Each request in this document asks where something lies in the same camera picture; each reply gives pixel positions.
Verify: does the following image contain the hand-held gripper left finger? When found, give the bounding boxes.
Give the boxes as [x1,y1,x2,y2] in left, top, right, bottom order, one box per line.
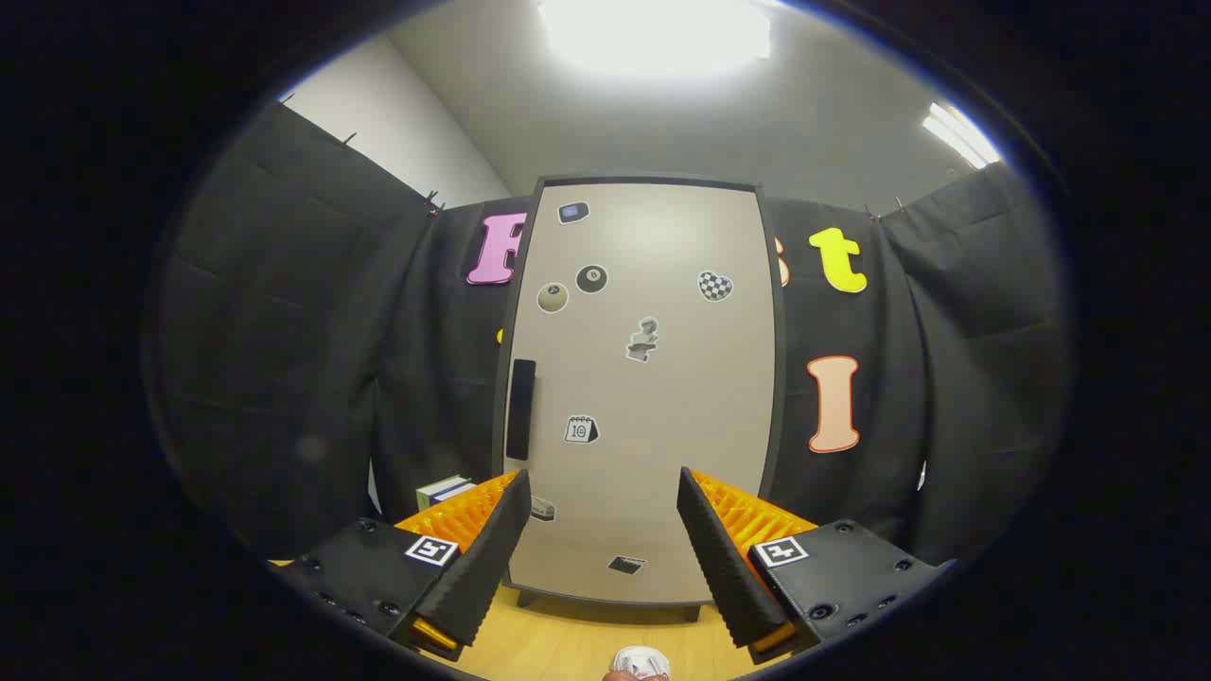
[272,468,533,663]

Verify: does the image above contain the ceiling light panel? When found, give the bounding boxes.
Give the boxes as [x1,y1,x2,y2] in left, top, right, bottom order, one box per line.
[922,101,1002,169]
[537,0,775,79]

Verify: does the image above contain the black door handle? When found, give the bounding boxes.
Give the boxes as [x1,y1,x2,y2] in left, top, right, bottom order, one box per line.
[505,358,538,463]

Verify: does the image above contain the white canvas shoe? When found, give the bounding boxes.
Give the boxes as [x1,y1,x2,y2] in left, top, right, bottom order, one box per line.
[610,646,673,681]

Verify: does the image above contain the green and white book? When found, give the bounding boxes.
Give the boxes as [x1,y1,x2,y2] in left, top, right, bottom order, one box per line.
[416,475,469,513]

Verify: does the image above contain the black backdrop cloth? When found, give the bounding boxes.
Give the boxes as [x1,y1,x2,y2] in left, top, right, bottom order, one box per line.
[156,99,1075,570]

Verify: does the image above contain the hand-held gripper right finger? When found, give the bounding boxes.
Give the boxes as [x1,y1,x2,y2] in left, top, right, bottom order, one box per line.
[676,465,958,665]

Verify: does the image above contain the grey shoe cabinet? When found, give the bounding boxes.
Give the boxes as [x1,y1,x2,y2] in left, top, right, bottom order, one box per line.
[490,173,789,622]

